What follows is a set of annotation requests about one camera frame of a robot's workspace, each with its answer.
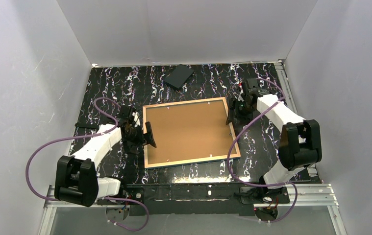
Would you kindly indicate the black foam block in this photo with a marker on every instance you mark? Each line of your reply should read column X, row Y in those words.
column 177, row 78

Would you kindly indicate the brown cardboard backing board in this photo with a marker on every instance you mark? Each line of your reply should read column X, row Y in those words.
column 189, row 132

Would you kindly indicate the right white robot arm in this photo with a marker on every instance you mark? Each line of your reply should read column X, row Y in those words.
column 300, row 143

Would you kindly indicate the black mounting base plate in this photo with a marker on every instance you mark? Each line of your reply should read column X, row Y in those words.
column 206, row 198

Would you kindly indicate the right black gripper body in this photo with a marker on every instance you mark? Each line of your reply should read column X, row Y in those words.
column 234, row 110

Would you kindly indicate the aluminium rail right side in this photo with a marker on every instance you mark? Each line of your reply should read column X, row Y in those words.
column 283, row 79

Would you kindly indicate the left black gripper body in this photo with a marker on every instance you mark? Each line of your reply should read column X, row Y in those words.
column 141, row 136

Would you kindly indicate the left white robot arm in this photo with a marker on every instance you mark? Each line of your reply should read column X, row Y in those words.
column 76, row 178

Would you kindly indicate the aluminium rail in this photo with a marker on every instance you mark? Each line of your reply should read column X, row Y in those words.
column 283, row 79
column 310, row 205

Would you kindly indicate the aluminium rail front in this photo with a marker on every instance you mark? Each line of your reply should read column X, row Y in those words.
column 310, row 205

